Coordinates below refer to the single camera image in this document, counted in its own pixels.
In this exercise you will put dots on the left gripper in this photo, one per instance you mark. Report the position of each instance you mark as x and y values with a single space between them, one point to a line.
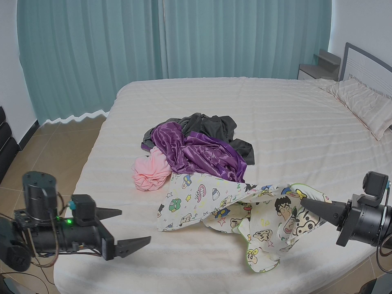
85 237

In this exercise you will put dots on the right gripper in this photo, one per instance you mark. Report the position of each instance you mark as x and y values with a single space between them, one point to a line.
367 225

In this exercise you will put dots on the white printed pyjama top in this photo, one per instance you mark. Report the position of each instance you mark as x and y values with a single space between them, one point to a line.
196 207

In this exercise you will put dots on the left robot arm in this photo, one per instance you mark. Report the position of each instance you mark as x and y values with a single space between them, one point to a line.
39 194

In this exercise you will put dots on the bed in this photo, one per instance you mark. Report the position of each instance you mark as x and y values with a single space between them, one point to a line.
214 103

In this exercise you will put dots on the pink garment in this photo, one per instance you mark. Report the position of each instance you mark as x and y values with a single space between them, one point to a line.
150 173

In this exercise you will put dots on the cream striped pillow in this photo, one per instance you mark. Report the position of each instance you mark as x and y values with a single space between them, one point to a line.
361 103

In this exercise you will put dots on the purple garment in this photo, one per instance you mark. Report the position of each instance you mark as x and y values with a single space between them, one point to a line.
199 155

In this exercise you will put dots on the black chest of drawers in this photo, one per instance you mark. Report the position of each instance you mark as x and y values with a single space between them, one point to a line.
6 145

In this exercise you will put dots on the grey bedside table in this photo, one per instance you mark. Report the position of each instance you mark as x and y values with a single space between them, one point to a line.
318 67

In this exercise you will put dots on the dark grey garment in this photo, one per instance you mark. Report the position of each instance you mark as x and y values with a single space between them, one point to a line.
214 124

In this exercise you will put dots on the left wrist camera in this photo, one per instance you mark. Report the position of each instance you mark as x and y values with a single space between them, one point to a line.
84 208

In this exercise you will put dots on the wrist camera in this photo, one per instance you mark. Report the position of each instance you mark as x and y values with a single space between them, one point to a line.
84 208
375 185

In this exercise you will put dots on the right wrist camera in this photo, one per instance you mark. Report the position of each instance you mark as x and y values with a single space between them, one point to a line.
375 185

